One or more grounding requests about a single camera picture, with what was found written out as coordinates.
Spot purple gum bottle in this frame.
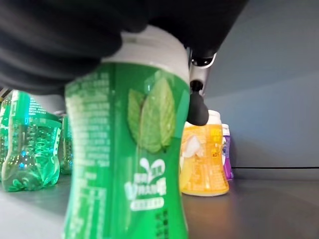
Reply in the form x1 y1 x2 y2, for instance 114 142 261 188
221 123 235 181

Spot green mint gum bottle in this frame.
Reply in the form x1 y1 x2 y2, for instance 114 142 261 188
61 24 191 239

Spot yellow gum bottle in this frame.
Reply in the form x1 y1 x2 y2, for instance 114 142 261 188
179 109 230 197

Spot green soda bottle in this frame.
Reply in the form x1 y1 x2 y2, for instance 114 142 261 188
59 115 73 175
0 90 63 193

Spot dark grey shelf board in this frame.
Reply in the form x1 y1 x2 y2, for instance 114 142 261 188
0 167 319 239

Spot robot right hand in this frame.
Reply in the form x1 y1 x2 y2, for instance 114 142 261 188
0 0 250 126

